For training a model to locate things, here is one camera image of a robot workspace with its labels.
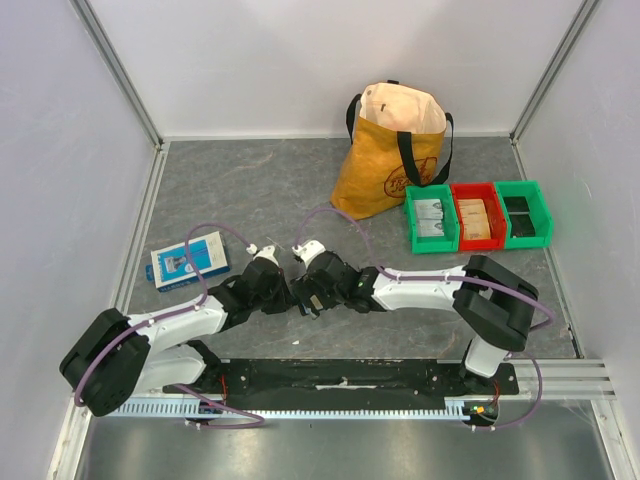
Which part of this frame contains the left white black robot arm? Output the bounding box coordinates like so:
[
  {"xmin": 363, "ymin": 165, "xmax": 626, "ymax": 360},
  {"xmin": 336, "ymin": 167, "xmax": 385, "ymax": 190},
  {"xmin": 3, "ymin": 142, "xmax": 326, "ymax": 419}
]
[{"xmin": 59, "ymin": 255, "xmax": 293, "ymax": 417}]

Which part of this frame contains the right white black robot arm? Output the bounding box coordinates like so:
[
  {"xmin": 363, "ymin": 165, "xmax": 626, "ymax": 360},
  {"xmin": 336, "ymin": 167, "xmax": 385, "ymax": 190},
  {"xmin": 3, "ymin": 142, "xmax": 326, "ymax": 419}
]
[{"xmin": 291, "ymin": 241, "xmax": 539, "ymax": 394}]

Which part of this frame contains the blue white card box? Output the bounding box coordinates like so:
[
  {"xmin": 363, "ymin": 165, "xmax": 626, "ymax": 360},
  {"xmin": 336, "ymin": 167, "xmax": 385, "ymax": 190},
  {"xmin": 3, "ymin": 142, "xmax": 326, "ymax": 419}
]
[{"xmin": 145, "ymin": 232, "xmax": 231, "ymax": 292}]

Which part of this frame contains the silver cards stack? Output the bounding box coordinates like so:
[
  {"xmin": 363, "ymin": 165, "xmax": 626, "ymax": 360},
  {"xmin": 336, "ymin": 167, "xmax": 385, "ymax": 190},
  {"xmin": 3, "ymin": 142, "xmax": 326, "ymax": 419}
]
[{"xmin": 413, "ymin": 199, "xmax": 445, "ymax": 237}]

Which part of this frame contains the gold cards stack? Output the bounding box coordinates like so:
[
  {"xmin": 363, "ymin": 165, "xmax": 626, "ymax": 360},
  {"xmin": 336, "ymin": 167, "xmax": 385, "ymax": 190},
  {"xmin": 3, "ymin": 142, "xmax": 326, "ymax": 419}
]
[{"xmin": 458, "ymin": 199, "xmax": 491, "ymax": 241}]

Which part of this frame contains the black cards stack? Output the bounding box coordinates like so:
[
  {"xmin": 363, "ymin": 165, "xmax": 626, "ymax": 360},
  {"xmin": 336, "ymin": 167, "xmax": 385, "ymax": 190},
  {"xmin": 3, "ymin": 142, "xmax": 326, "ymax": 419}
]
[{"xmin": 503, "ymin": 196, "xmax": 536, "ymax": 238}]

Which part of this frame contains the left green plastic bin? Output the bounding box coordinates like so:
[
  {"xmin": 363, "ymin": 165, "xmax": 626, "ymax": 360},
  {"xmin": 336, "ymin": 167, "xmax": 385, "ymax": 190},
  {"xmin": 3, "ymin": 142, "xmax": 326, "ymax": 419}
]
[{"xmin": 404, "ymin": 185, "xmax": 460, "ymax": 254}]

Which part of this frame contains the green plastic bin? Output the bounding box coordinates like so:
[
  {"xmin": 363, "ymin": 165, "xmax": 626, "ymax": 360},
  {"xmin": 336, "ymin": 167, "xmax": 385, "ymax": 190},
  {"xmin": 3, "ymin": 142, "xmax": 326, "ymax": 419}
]
[
  {"xmin": 404, "ymin": 185, "xmax": 460, "ymax": 254},
  {"xmin": 494, "ymin": 181, "xmax": 554, "ymax": 250}
]

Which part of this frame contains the yellow tote bag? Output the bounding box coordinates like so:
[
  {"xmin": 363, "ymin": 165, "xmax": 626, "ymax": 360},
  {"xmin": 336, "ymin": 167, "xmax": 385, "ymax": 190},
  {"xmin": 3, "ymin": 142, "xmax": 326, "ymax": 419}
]
[{"xmin": 330, "ymin": 80, "xmax": 454, "ymax": 220}]

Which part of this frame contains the red plastic bin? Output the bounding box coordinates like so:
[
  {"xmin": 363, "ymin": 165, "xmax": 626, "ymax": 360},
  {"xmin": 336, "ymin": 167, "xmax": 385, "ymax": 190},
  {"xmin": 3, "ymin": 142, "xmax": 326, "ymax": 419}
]
[{"xmin": 450, "ymin": 183, "xmax": 507, "ymax": 251}]

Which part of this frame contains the right green plastic bin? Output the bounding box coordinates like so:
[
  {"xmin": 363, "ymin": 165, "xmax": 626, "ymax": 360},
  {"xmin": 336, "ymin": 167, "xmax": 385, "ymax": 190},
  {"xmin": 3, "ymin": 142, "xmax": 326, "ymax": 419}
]
[{"xmin": 494, "ymin": 181, "xmax": 554, "ymax": 250}]

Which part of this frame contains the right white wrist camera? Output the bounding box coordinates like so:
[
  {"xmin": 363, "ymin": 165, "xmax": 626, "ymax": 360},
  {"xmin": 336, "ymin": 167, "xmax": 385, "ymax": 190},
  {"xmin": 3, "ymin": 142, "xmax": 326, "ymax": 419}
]
[{"xmin": 292, "ymin": 240, "xmax": 326, "ymax": 266}]

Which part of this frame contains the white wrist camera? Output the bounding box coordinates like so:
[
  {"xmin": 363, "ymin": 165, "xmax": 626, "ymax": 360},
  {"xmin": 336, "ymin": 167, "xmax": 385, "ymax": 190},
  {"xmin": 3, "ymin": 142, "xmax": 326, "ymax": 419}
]
[
  {"xmin": 292, "ymin": 240, "xmax": 326, "ymax": 266},
  {"xmin": 246, "ymin": 243, "xmax": 279, "ymax": 265}
]

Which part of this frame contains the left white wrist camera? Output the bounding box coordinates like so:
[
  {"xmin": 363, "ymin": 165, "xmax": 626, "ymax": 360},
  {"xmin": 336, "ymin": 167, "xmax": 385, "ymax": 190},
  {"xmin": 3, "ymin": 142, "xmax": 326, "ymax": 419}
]
[{"xmin": 246, "ymin": 243, "xmax": 279, "ymax": 265}]

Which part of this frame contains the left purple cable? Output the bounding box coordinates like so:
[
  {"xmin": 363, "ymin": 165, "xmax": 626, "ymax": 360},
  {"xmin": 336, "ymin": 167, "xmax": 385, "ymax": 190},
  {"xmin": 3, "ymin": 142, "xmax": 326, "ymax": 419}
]
[{"xmin": 73, "ymin": 222, "xmax": 266, "ymax": 431}]

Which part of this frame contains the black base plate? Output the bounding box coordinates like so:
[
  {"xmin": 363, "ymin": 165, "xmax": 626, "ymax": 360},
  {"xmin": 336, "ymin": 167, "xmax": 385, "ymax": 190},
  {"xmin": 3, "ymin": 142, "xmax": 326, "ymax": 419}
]
[{"xmin": 188, "ymin": 359, "xmax": 519, "ymax": 400}]

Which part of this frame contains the slotted cable duct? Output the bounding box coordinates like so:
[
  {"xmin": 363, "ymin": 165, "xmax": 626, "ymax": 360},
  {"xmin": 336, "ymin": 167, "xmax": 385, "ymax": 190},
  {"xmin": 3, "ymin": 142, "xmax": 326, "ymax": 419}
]
[{"xmin": 117, "ymin": 397, "xmax": 501, "ymax": 419}]

